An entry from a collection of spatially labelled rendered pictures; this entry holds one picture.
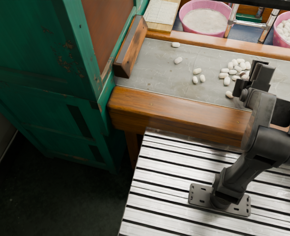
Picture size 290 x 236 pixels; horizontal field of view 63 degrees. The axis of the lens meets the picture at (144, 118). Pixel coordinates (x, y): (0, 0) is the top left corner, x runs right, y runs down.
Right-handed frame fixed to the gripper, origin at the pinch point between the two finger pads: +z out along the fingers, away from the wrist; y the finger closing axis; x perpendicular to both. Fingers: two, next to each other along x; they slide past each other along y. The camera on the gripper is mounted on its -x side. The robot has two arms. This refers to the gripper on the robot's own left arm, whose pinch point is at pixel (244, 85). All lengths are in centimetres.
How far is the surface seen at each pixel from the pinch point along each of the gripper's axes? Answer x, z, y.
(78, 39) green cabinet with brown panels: -9, -42, 50
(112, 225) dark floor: 94, 7, 47
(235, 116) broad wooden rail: 9.7, -12.5, 2.6
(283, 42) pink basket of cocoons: -18.5, 23.0, -15.8
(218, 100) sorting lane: 6.6, -5.1, 8.9
